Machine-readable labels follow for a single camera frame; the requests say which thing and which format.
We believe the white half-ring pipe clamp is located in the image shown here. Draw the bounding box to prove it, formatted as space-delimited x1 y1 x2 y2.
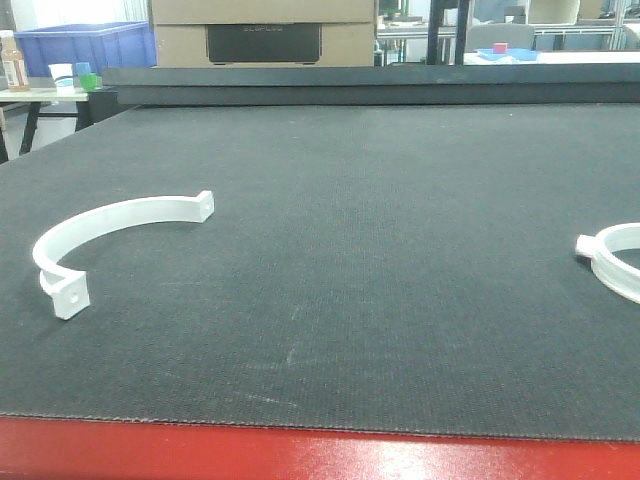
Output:
32 190 215 320

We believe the white ring pipe clamp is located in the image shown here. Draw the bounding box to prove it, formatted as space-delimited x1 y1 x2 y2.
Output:
575 222 639 303

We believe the black table mat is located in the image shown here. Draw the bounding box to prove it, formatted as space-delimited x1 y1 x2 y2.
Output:
1 104 639 441

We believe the large cardboard box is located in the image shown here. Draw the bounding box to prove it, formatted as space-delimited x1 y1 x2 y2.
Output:
150 0 376 68

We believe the blue shallow tray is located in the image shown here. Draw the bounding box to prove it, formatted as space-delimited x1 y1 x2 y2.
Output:
476 48 540 63

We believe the black foam board stack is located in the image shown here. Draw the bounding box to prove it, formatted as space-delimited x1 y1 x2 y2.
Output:
102 63 639 107

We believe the blue plastic crate background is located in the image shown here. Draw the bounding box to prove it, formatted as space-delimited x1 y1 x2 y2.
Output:
15 21 157 77

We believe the blue small cube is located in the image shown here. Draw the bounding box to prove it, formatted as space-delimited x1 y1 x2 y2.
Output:
74 62 93 77

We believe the white paper cup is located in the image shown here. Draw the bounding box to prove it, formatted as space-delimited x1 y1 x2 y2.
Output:
48 63 75 94

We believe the white side table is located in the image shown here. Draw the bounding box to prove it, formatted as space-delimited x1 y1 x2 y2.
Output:
0 85 118 164

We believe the brown drink bottle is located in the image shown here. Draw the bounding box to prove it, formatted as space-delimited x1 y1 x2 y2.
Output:
1 30 30 92

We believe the red table frame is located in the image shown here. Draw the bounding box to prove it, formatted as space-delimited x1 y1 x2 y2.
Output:
1 417 639 479

